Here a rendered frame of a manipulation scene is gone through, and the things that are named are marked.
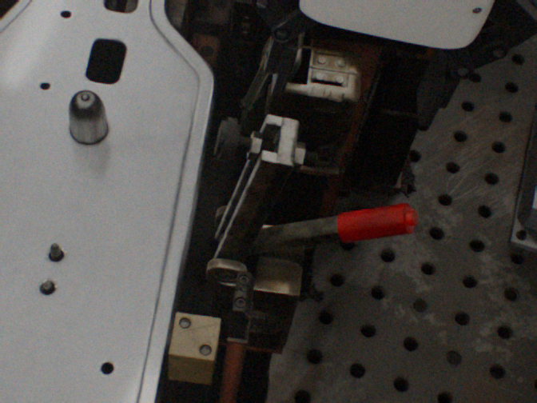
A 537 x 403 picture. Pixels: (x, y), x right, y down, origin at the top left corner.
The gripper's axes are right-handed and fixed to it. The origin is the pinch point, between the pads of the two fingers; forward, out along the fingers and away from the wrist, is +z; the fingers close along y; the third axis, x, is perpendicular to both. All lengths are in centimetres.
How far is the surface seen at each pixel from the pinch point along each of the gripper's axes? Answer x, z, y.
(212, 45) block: -56, 48, 6
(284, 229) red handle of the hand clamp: -1.7, 16.9, 0.4
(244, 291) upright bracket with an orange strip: 10.1, 8.9, 4.2
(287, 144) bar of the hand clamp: 0.8, 5.4, 2.9
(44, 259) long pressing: -3.4, 28.4, 17.9
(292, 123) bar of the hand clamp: -0.9, 5.1, 2.7
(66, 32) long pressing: -26.5, 24.6, 20.7
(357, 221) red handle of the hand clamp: -0.4, 12.9, -4.0
